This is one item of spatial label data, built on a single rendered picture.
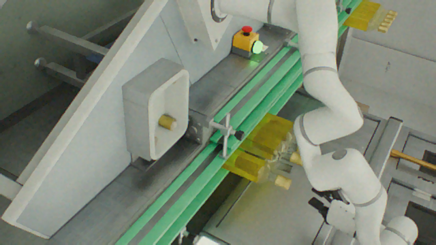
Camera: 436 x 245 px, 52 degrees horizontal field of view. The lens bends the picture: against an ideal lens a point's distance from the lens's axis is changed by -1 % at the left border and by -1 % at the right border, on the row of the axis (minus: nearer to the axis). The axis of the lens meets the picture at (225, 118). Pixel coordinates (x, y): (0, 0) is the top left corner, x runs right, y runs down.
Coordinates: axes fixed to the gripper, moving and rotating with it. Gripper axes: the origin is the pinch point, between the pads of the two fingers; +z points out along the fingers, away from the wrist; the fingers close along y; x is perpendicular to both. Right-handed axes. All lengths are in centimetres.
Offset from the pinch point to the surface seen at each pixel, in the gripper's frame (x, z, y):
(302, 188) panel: -10.6, 10.4, -12.5
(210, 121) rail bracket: 13.8, 32.3, 16.2
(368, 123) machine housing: -65, 15, -16
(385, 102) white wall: -537, 164, -311
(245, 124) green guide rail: -2.6, 32.1, 6.4
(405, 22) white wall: -564, 187, -185
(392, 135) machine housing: -62, 4, -13
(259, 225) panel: 12.3, 10.3, -12.5
